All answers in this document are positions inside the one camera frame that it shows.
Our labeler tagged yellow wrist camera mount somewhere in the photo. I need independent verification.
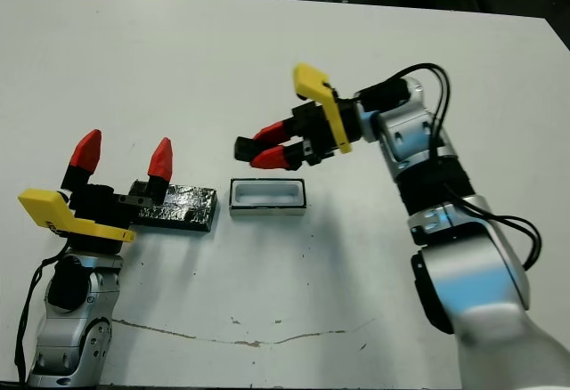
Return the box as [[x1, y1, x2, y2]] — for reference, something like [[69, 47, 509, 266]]
[[292, 63, 354, 154], [18, 188, 136, 243]]

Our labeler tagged yellow left wrist camera mount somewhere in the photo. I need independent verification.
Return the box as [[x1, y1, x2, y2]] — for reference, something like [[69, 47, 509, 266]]
[[18, 188, 136, 243]]

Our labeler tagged yellow right wrist camera mount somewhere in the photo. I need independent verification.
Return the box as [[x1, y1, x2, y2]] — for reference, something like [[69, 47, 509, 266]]
[[292, 63, 354, 154]]

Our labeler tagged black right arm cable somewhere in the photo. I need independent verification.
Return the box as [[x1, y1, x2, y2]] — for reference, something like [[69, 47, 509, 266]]
[[387, 63, 543, 272]]

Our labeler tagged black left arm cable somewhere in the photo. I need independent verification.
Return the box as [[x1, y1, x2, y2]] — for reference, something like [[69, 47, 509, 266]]
[[13, 238, 72, 385]]

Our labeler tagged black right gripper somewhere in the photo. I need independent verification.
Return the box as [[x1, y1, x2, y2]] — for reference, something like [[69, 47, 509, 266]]
[[248, 94, 373, 173]]

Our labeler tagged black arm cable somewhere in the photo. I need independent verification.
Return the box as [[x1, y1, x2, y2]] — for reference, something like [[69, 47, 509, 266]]
[[13, 238, 72, 385], [387, 63, 543, 272]]

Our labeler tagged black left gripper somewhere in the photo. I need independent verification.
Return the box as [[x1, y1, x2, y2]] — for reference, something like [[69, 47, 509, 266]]
[[60, 129, 174, 256]]

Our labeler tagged black shiny box lid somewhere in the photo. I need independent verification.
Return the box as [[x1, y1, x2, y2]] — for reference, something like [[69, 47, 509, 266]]
[[128, 180, 220, 234]]

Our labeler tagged silver camera box base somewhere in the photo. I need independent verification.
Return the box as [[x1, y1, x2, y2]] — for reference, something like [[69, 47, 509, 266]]
[[229, 177, 309, 218]]

